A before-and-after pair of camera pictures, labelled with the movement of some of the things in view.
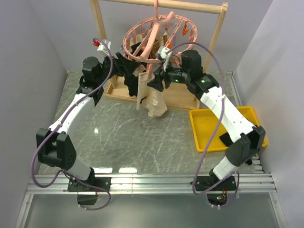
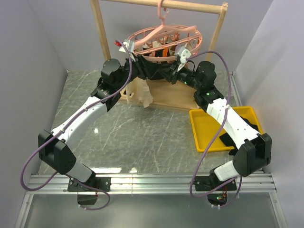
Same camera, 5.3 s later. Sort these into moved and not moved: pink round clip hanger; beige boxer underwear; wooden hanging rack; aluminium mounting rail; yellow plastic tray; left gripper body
Moved: beige boxer underwear; pink round clip hanger; left gripper body
Not moved: yellow plastic tray; aluminium mounting rail; wooden hanging rack
